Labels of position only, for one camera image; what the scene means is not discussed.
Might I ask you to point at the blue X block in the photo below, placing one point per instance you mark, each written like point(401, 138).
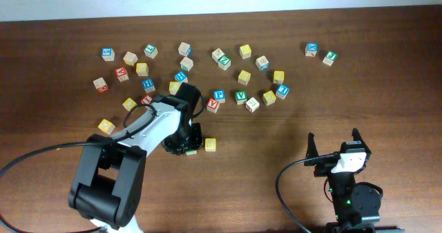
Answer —
point(311, 49)

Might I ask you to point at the green R block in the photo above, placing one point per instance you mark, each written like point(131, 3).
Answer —
point(191, 152)

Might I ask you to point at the red V block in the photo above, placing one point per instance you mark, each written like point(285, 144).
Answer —
point(213, 105)

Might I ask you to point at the green Z block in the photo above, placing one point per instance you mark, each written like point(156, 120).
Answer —
point(224, 62)

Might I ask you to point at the green L block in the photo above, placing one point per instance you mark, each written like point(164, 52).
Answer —
point(151, 51)

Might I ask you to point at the yellow block centre right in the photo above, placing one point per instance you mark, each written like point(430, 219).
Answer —
point(244, 77)

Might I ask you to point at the wood block blue bottom side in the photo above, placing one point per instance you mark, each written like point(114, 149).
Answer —
point(262, 63)

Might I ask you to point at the blue top block far-left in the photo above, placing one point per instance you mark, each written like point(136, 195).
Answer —
point(108, 54)

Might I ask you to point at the blue H block left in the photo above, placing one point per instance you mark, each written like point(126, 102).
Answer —
point(148, 85)

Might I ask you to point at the blue h block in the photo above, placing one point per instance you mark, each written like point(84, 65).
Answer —
point(181, 77)
point(148, 85)

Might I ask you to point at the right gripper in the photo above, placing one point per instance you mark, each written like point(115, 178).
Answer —
point(324, 166)

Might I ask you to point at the green J block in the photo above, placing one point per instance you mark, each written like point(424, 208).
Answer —
point(330, 58)

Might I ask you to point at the red A block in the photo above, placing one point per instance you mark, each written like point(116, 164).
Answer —
point(121, 74)

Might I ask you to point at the yellow S block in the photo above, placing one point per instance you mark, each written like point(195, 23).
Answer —
point(210, 144)

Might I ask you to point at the red I block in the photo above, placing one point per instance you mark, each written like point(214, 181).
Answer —
point(147, 99)

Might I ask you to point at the blue P block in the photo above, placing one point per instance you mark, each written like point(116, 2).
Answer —
point(220, 96)

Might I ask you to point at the wood block red side left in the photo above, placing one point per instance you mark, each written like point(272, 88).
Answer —
point(101, 85)

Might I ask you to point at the wood block blue D side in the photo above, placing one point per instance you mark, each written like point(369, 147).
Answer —
point(184, 49)

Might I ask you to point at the yellow block lower right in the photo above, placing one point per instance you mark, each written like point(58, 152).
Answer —
point(269, 98)

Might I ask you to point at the green V block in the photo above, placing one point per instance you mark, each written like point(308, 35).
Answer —
point(241, 97)

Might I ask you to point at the wood block red edge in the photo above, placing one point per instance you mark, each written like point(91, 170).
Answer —
point(252, 104)

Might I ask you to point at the yellow block lower left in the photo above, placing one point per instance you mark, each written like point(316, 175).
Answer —
point(129, 104)

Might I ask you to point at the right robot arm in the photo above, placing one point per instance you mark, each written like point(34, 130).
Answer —
point(356, 205)

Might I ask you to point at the blue H block centre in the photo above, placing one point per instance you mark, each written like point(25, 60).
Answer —
point(181, 77)

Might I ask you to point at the yellow block centre left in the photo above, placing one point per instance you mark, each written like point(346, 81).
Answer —
point(174, 87)

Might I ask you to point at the plain wood block by Z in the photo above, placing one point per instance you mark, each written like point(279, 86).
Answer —
point(217, 54)

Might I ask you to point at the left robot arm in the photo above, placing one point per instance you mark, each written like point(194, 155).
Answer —
point(108, 184)

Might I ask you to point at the blue T block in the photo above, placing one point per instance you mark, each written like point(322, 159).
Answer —
point(282, 91)

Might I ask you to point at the yellow block near A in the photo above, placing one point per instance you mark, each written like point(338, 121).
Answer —
point(142, 69)

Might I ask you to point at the plain wood block yellow-side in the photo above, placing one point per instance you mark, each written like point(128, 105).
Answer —
point(130, 58)

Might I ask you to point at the yellow block top row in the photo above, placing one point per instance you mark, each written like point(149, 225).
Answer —
point(245, 51)

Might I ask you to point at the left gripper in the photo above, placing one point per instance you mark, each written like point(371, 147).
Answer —
point(196, 142)

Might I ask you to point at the wood block green side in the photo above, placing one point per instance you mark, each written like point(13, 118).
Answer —
point(186, 64)

